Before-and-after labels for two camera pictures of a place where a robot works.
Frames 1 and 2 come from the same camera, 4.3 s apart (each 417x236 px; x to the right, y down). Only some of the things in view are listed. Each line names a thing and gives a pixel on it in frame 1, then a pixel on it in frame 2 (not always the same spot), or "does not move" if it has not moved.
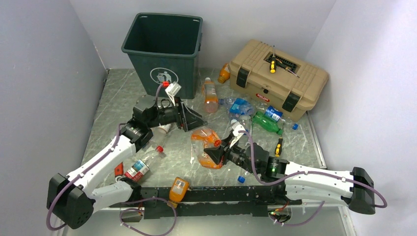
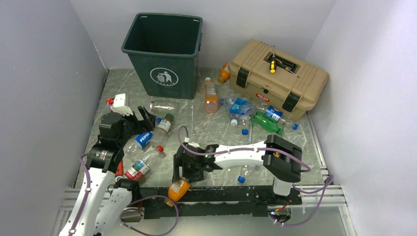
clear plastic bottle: (242, 178) does not move
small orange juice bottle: (177, 191) does not move
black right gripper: (217, 153) → (193, 177)
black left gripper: (191, 116) → (147, 124)
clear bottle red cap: (140, 167) does not move
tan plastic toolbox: (292, 92) does not move
